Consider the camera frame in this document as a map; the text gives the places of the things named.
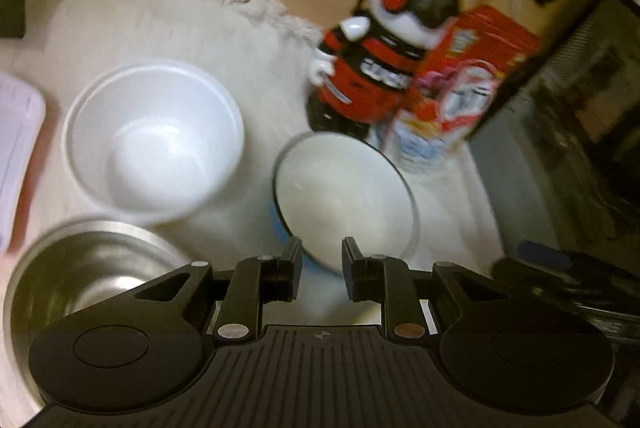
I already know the blue enamel bowl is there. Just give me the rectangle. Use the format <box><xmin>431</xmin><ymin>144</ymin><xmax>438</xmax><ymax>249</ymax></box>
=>
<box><xmin>271</xmin><ymin>132</ymin><xmax>420</xmax><ymax>274</ymax></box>

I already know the white plastic cup bowl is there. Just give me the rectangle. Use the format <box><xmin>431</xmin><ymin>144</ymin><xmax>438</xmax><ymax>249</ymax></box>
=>
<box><xmin>61</xmin><ymin>58</ymin><xmax>245</xmax><ymax>225</ymax></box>

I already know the black microwave oven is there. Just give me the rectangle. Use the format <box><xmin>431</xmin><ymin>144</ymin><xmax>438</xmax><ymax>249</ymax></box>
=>
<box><xmin>470</xmin><ymin>0</ymin><xmax>639</xmax><ymax>273</ymax></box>

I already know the stainless steel bowl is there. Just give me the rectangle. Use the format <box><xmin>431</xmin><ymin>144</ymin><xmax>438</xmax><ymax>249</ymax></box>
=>
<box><xmin>1</xmin><ymin>220</ymin><xmax>189</xmax><ymax>427</ymax></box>

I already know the red black robot figurine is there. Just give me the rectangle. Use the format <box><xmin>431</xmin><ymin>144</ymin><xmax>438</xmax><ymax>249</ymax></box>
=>
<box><xmin>306</xmin><ymin>0</ymin><xmax>460</xmax><ymax>140</ymax></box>

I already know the red Calbee granola bag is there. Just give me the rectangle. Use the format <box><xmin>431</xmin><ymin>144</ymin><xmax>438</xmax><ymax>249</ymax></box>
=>
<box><xmin>380</xmin><ymin>5</ymin><xmax>539</xmax><ymax>172</ymax></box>

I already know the red white rectangular tray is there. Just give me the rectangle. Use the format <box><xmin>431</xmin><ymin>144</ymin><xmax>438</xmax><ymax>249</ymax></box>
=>
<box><xmin>0</xmin><ymin>71</ymin><xmax>46</xmax><ymax>251</ymax></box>

